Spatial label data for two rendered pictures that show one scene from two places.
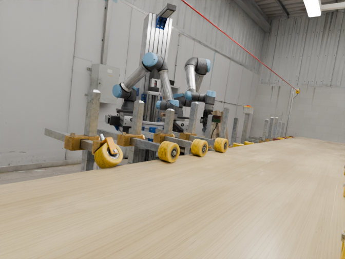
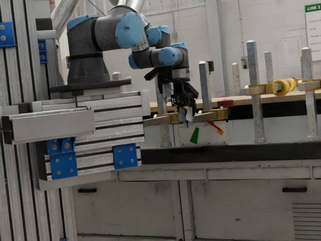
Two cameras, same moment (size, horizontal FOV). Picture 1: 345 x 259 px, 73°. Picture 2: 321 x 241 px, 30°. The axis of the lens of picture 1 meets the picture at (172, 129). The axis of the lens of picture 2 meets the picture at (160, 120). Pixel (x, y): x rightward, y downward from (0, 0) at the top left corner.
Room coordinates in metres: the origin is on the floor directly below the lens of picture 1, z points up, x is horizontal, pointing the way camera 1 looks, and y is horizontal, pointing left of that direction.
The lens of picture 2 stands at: (2.28, 2.57, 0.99)
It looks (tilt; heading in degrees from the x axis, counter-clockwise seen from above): 3 degrees down; 264
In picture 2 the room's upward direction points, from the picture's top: 6 degrees counter-clockwise
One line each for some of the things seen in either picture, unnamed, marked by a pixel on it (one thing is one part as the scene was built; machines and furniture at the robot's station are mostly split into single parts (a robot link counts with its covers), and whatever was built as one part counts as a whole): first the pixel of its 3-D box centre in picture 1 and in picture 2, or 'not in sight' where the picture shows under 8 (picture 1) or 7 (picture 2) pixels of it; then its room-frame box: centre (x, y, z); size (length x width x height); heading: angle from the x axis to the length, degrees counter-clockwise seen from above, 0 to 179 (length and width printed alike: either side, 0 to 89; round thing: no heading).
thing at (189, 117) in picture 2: not in sight; (188, 117); (1.87, 0.02, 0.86); 0.06 x 0.03 x 0.09; 54
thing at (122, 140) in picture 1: (131, 139); not in sight; (1.10, 0.19, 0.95); 0.14 x 0.06 x 0.05; 144
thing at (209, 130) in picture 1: (207, 146); (208, 111); (1.72, -0.27, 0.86); 0.04 x 0.04 x 0.48; 54
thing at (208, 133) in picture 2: not in sight; (202, 135); (1.76, -0.27, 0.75); 0.26 x 0.01 x 0.10; 144
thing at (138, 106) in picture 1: (134, 150); not in sight; (1.12, 0.17, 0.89); 0.04 x 0.04 x 0.48; 54
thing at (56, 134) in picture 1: (70, 139); not in sight; (0.93, 0.40, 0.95); 0.37 x 0.03 x 0.03; 54
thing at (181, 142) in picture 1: (161, 137); (317, 83); (1.29, 0.05, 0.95); 0.50 x 0.04 x 0.04; 54
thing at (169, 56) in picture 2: (164, 106); (166, 56); (1.95, 0.09, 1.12); 0.11 x 0.11 x 0.08; 61
